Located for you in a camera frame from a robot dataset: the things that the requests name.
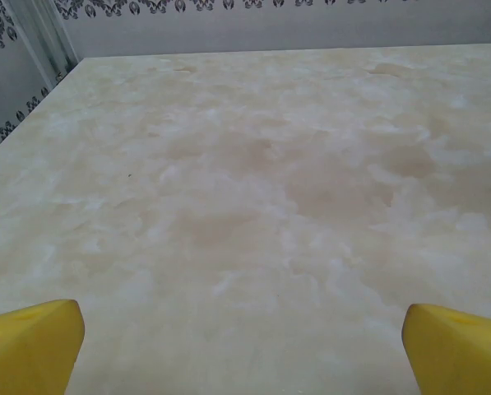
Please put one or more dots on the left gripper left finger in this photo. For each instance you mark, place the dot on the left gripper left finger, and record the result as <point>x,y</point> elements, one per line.
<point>27,349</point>

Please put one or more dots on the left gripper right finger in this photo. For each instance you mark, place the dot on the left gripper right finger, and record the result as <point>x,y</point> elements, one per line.
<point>463,354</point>

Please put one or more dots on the aluminium frame post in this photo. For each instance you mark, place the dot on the aluminium frame post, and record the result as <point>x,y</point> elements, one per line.
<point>47,37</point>

